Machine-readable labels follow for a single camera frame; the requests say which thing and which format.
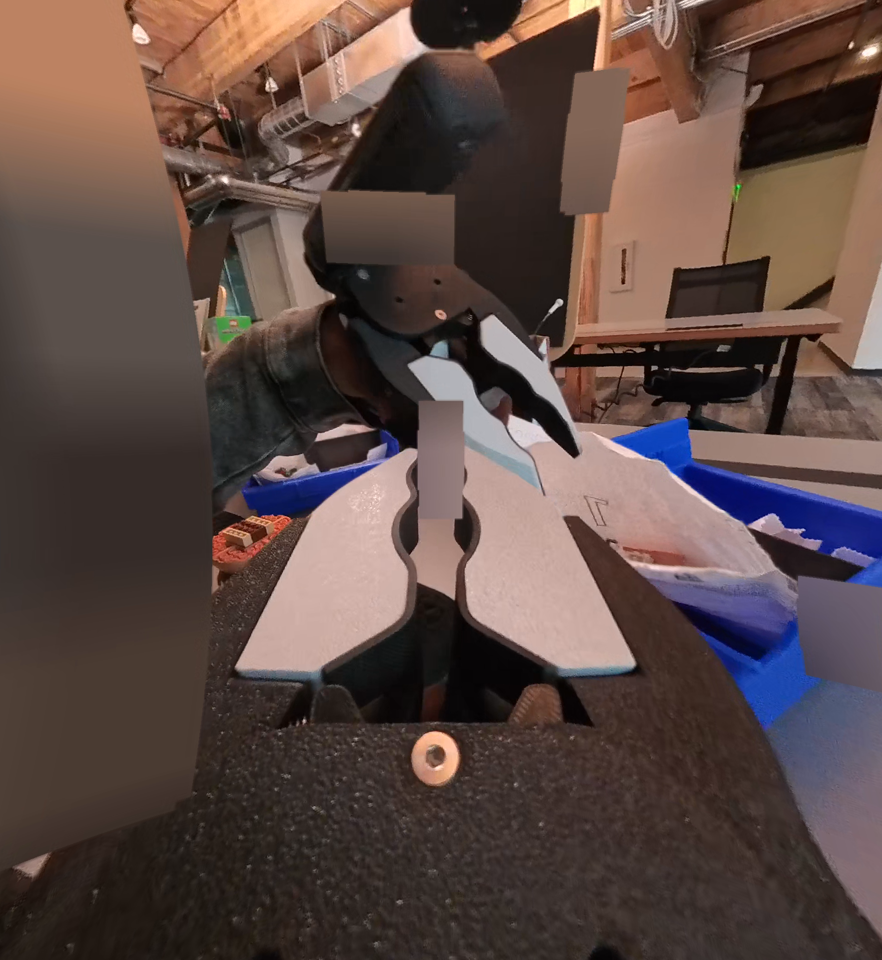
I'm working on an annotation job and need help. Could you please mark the terracotta lego pieces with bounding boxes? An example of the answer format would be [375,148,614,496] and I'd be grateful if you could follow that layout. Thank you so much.
[608,542,687,569]

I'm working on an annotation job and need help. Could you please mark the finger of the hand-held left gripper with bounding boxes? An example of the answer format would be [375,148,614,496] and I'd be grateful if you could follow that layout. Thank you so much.
[408,354,547,496]
[480,312,583,460]

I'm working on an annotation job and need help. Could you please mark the black mesh office chair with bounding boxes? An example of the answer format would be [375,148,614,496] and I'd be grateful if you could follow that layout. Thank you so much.
[642,255,784,434]

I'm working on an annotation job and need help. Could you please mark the person's left hand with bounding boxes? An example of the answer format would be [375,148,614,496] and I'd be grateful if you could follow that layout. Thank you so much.
[364,373,421,445]

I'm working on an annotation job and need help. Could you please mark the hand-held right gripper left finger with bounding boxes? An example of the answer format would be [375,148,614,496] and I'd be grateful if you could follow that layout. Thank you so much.
[234,448,421,684]

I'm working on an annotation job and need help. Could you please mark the lego flower pot model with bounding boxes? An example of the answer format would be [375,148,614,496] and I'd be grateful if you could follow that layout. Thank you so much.
[212,512,293,576]

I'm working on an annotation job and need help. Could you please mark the white paper bags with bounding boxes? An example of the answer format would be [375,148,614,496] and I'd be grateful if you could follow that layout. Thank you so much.
[507,414,878,648]

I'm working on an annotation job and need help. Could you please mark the black boom pole with ball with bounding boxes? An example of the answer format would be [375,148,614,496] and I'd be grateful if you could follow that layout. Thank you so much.
[409,0,522,48]

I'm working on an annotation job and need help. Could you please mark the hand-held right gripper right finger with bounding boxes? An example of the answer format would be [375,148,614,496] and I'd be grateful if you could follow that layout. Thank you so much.
[456,465,639,676]

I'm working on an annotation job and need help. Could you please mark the light wood office desk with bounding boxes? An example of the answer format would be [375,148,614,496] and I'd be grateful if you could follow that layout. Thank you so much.
[559,306,844,438]

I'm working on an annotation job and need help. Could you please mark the blue plastic bin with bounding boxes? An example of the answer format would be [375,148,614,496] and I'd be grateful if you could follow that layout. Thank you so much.
[242,426,402,520]
[612,418,882,730]

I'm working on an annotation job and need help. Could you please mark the metal ceiling pipes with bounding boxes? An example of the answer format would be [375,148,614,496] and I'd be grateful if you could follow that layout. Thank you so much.
[158,97,353,213]

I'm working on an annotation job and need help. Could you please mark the white ceiling duct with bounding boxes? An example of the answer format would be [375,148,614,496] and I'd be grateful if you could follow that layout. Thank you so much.
[300,28,428,126]

